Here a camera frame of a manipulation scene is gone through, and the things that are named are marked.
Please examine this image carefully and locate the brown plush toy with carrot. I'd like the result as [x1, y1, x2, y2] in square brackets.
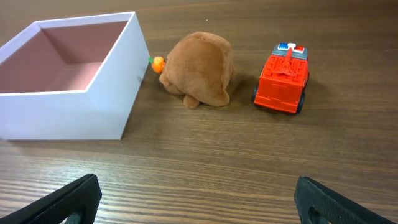
[148, 32, 234, 108]

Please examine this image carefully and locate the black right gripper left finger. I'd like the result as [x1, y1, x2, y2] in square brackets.
[1, 174, 102, 224]

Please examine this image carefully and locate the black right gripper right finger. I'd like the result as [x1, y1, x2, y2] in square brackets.
[294, 177, 394, 224]

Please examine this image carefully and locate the red toy fire truck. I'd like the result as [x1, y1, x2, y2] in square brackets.
[252, 42, 310, 114]

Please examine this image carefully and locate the white square cardboard box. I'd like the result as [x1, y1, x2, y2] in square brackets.
[1, 12, 149, 140]

